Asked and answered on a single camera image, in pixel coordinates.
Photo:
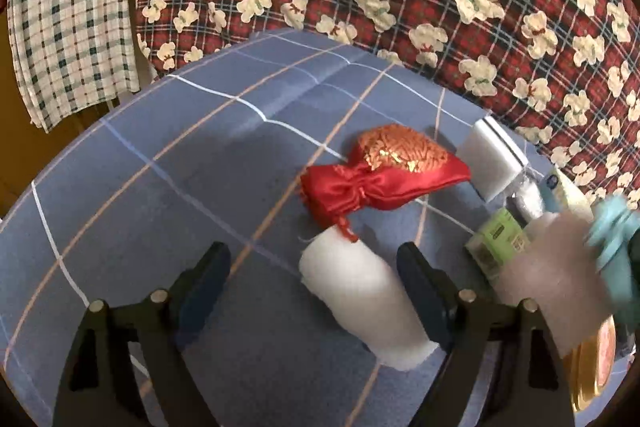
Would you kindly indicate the white foam roll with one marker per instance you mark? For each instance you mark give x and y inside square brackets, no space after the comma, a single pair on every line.
[367,299]

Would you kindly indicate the pink knitted cloth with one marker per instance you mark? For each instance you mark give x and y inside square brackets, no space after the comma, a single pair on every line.
[558,271]

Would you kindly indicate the green white checked cloth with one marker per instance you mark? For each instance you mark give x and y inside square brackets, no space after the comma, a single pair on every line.
[69,55]

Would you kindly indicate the white tissue pack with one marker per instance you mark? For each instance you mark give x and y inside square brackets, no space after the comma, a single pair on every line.
[560,194]

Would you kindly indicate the blue plaid tablecloth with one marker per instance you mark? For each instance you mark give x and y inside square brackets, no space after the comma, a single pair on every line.
[211,154]

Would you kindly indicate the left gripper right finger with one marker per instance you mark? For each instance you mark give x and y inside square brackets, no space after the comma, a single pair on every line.
[500,360]

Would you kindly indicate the green pocket tissue pack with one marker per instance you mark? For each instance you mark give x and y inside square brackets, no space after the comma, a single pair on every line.
[496,242]

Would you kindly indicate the white black melamine sponge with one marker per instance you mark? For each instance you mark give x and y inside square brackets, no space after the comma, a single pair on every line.
[493,157]

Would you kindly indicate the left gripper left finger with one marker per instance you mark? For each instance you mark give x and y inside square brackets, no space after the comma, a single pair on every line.
[98,386]

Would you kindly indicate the teal soft object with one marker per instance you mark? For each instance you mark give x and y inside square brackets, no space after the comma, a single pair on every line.
[614,239]

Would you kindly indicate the clear plastic swab bag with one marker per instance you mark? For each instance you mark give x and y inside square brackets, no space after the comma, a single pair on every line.
[523,199]

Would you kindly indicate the red satin drawstring pouch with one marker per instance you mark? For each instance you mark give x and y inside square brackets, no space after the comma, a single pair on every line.
[388,167]

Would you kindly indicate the pink gold tin lid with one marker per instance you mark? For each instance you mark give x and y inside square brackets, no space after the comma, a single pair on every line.
[588,367]

